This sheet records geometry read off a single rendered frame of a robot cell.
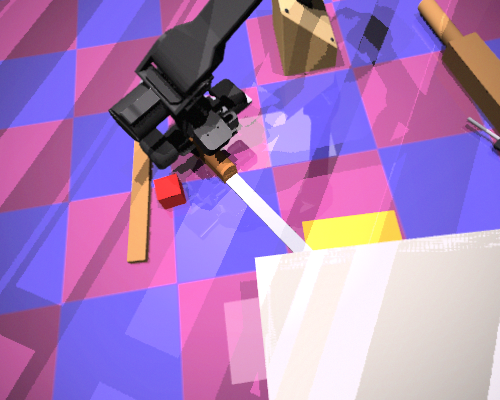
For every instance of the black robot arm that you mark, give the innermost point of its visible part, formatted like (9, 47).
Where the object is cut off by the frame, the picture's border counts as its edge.
(186, 57)

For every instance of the red cube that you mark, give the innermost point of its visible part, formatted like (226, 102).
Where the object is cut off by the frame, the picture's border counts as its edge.
(170, 191)

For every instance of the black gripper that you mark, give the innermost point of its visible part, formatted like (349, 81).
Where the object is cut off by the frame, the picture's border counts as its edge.
(164, 150)

